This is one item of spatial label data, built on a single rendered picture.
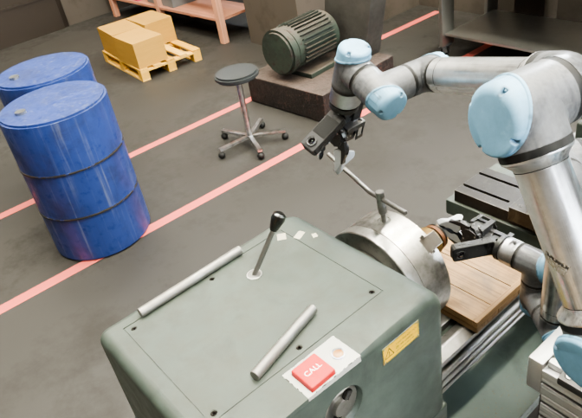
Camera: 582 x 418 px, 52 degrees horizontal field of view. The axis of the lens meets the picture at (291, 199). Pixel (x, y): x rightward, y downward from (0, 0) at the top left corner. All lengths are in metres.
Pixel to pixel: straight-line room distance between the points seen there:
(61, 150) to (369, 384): 2.58
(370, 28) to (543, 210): 4.23
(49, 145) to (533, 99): 2.89
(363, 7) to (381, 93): 3.82
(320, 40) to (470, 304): 3.54
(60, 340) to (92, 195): 0.83
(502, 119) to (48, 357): 2.81
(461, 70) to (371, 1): 3.82
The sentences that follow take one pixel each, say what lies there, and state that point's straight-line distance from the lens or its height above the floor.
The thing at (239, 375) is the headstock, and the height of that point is 1.25.
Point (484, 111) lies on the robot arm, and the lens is 0.97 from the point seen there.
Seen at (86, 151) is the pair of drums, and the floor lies 0.71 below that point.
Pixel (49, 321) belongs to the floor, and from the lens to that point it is 3.59.
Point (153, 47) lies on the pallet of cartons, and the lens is 6.43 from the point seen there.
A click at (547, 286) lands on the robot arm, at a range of 1.51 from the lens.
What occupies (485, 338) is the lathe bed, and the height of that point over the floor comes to 0.78.
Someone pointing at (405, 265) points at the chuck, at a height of 1.20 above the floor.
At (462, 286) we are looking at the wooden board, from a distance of 1.86.
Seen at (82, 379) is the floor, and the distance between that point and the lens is 3.17.
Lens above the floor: 2.14
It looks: 33 degrees down
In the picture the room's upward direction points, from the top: 10 degrees counter-clockwise
